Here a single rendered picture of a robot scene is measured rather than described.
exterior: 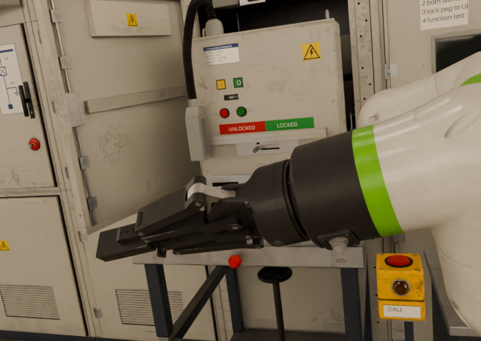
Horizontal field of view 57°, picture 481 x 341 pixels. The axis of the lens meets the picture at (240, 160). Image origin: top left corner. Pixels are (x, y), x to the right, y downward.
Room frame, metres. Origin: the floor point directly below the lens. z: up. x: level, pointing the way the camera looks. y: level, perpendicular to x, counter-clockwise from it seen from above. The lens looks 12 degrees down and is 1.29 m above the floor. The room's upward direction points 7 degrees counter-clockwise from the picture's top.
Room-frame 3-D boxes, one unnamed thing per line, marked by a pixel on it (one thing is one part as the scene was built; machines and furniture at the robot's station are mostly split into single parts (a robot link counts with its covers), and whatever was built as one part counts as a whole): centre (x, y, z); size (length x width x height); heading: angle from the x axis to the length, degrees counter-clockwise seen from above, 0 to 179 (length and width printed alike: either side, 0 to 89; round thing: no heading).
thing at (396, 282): (0.72, -0.25, 0.87); 0.03 x 0.01 x 0.03; 72
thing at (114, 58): (1.58, 0.34, 1.21); 0.63 x 0.07 x 0.74; 146
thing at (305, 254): (1.39, -0.07, 0.82); 0.68 x 0.62 x 0.06; 162
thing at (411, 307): (0.77, -0.27, 0.85); 0.08 x 0.08 x 0.10; 72
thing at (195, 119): (1.46, 0.13, 1.09); 0.08 x 0.05 x 0.17; 162
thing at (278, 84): (1.46, -0.09, 1.15); 0.48 x 0.01 x 0.48; 72
